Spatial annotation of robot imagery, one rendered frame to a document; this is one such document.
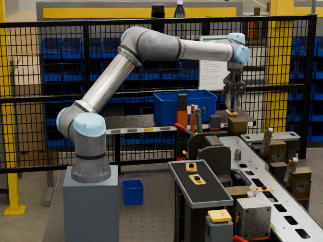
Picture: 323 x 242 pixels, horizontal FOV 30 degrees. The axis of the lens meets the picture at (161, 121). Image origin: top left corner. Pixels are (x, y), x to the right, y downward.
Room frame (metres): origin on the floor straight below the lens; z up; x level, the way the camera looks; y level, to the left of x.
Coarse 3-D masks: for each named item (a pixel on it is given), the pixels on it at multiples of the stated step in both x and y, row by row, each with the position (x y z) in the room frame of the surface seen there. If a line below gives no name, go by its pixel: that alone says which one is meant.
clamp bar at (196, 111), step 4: (196, 108) 2.65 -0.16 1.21; (204, 108) 2.65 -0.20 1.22; (192, 112) 2.64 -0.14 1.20; (196, 112) 2.63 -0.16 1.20; (204, 112) 2.65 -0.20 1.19; (196, 116) 2.63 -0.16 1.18; (200, 116) 2.63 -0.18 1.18; (196, 120) 2.64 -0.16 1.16; (200, 120) 2.63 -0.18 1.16; (196, 124) 2.65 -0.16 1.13; (200, 124) 2.63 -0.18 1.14; (196, 128) 2.67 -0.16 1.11; (200, 128) 2.64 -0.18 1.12; (200, 132) 2.64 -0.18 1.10
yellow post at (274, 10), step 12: (276, 0) 3.34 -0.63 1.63; (288, 0) 3.35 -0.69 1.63; (276, 12) 3.34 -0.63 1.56; (288, 12) 3.35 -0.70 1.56; (276, 24) 3.34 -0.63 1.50; (276, 36) 3.33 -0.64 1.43; (276, 48) 3.34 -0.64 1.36; (288, 48) 3.35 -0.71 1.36; (276, 60) 3.34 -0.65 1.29; (288, 60) 3.35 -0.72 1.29; (276, 72) 3.34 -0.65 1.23; (288, 72) 3.35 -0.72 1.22; (276, 96) 3.34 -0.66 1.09; (276, 108) 3.34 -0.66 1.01; (264, 120) 3.42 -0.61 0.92; (276, 120) 3.34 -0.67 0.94; (276, 132) 3.34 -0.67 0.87
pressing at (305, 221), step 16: (224, 144) 2.76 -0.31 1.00; (240, 144) 2.76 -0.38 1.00; (240, 160) 2.54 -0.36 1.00; (256, 160) 2.54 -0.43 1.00; (240, 176) 2.38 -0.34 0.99; (256, 176) 2.36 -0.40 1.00; (272, 176) 2.37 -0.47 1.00; (256, 192) 2.20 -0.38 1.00; (272, 192) 2.20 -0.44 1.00; (288, 192) 2.20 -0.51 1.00; (272, 208) 2.05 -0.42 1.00; (288, 208) 2.05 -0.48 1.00; (304, 208) 2.06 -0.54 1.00; (272, 224) 1.91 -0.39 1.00; (288, 224) 1.92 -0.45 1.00; (304, 224) 1.92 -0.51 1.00; (288, 240) 1.81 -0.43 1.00; (304, 240) 1.81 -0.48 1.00; (320, 240) 1.81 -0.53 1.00
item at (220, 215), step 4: (208, 212) 1.69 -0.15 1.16; (212, 212) 1.69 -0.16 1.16; (216, 212) 1.69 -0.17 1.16; (220, 212) 1.69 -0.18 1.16; (224, 212) 1.69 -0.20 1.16; (212, 216) 1.66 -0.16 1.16; (216, 216) 1.66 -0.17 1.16; (220, 216) 1.66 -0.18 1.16; (224, 216) 1.66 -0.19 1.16; (228, 216) 1.66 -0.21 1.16; (212, 220) 1.64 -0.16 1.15; (216, 220) 1.65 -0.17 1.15; (220, 220) 1.65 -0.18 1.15; (224, 220) 1.65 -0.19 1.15; (228, 220) 1.65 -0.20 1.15
